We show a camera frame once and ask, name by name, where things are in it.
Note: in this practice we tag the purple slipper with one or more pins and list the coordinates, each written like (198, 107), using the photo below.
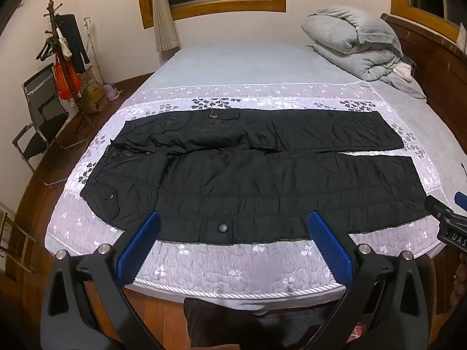
(111, 90)

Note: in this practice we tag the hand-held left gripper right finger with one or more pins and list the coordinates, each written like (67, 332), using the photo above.
(330, 246)

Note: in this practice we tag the wooden folding stand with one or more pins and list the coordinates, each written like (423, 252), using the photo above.
(16, 240)

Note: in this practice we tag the small white cloth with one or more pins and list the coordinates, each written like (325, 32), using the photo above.
(402, 71)

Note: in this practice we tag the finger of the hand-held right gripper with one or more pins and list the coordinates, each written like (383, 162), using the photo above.
(439, 207)

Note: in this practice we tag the person's legs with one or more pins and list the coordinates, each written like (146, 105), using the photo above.
(226, 324)

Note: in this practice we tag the black metal chair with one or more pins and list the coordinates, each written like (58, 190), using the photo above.
(40, 116)

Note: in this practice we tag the beige curtain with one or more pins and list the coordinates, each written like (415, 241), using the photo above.
(162, 14)

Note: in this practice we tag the red bag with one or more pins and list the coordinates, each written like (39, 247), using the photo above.
(65, 80)

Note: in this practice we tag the black padded pants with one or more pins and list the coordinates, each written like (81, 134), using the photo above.
(255, 186)

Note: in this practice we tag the woven basket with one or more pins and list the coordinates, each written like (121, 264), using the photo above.
(87, 79)

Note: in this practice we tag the striped curtain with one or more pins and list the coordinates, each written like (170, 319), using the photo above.
(462, 40)

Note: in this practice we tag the brown bag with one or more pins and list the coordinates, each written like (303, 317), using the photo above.
(95, 98)

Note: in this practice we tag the wooden coat rack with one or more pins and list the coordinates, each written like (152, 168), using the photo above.
(54, 29)

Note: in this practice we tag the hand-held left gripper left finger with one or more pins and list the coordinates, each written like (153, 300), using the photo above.
(140, 242)

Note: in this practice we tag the white pole stand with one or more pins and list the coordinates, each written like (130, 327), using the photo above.
(91, 43)

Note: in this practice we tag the wooden headboard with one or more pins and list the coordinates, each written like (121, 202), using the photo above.
(434, 58)

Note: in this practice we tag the grey folded duvet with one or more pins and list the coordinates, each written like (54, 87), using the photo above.
(350, 40)

